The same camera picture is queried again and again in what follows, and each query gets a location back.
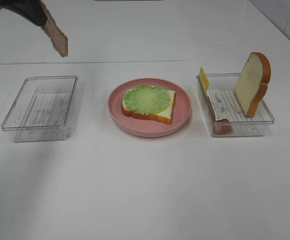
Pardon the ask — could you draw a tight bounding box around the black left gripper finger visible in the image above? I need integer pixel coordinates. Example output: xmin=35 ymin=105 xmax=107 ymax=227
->
xmin=0 ymin=0 xmax=47 ymax=27

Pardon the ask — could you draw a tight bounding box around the bacon strip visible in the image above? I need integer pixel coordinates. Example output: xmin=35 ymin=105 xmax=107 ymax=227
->
xmin=40 ymin=1 xmax=68 ymax=57
xmin=207 ymin=96 xmax=233 ymax=136

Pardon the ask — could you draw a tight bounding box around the green lettuce leaf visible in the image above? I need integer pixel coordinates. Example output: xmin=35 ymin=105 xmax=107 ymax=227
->
xmin=122 ymin=85 xmax=175 ymax=116

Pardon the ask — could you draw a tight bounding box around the bread slice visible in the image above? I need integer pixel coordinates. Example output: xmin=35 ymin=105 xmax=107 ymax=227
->
xmin=121 ymin=96 xmax=176 ymax=125
xmin=234 ymin=52 xmax=271 ymax=118

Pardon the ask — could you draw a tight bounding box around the yellow cheese slice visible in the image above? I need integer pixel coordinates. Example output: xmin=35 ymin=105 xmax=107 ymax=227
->
xmin=198 ymin=67 xmax=210 ymax=99

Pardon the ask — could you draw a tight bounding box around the clear left plastic container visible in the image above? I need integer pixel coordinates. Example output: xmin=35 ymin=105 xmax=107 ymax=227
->
xmin=1 ymin=75 xmax=79 ymax=143

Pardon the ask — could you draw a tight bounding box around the clear plastic container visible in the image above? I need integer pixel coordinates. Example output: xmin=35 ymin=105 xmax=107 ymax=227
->
xmin=196 ymin=73 xmax=275 ymax=137
xmin=1 ymin=75 xmax=79 ymax=143

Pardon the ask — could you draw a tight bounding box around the pink round plate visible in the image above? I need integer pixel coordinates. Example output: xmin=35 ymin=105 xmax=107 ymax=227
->
xmin=107 ymin=78 xmax=192 ymax=138

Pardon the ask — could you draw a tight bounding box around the clear right plastic container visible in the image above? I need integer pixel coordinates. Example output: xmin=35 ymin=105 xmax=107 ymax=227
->
xmin=196 ymin=73 xmax=275 ymax=137

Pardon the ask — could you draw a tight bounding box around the standing bread slice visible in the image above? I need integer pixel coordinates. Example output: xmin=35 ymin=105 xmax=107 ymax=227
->
xmin=234 ymin=52 xmax=271 ymax=118

